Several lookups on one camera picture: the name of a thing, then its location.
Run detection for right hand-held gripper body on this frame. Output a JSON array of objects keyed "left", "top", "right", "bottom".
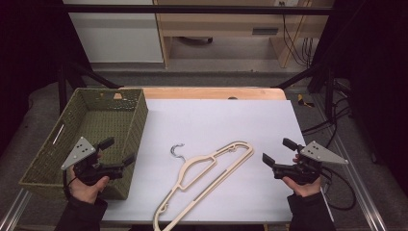
[{"left": 272, "top": 140, "right": 349, "bottom": 186}]

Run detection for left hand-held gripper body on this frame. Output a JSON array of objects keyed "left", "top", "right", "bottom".
[{"left": 61, "top": 136, "right": 125, "bottom": 187}]

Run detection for green woven basket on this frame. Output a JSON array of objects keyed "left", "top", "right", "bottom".
[{"left": 18, "top": 87, "right": 149, "bottom": 201}]

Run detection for beige clothes hanger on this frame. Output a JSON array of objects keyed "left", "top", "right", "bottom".
[{"left": 152, "top": 141, "right": 255, "bottom": 231}]

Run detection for person's right hand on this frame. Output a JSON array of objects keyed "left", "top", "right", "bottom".
[{"left": 282, "top": 153, "right": 322, "bottom": 198}]

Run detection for person's left hand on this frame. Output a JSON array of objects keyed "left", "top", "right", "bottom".
[{"left": 67, "top": 153, "right": 111, "bottom": 205}]

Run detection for yellow and black tool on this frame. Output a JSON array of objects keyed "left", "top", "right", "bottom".
[{"left": 296, "top": 93, "right": 316, "bottom": 109}]

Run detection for white cabinet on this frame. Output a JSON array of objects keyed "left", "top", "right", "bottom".
[{"left": 63, "top": 0, "right": 165, "bottom": 64}]

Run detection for black curtain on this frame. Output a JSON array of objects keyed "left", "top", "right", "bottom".
[
  {"left": 312, "top": 0, "right": 408, "bottom": 187},
  {"left": 0, "top": 0, "right": 92, "bottom": 155}
]

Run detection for light wooden desk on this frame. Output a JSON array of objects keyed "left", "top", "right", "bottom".
[{"left": 153, "top": 0, "right": 335, "bottom": 69}]

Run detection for office chair base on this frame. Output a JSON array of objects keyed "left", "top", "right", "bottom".
[{"left": 175, "top": 36, "right": 215, "bottom": 46}]

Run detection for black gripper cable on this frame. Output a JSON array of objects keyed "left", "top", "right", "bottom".
[
  {"left": 62, "top": 169, "right": 78, "bottom": 200},
  {"left": 320, "top": 165, "right": 358, "bottom": 212}
]

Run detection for black floor cables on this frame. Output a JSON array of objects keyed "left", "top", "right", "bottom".
[{"left": 301, "top": 80, "right": 354, "bottom": 148}]

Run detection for aluminium rail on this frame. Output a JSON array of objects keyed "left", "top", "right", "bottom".
[
  {"left": 0, "top": 188, "right": 33, "bottom": 231},
  {"left": 312, "top": 95, "right": 389, "bottom": 231}
]

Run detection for black frame stand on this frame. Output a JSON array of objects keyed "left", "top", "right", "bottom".
[
  {"left": 57, "top": 61, "right": 123, "bottom": 115},
  {"left": 272, "top": 62, "right": 336, "bottom": 119}
]

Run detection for hanging black cables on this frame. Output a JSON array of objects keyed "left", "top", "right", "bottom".
[{"left": 280, "top": 1, "right": 315, "bottom": 67}]

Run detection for black horizontal frame bar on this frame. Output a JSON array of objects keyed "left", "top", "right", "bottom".
[{"left": 62, "top": 3, "right": 335, "bottom": 16}]

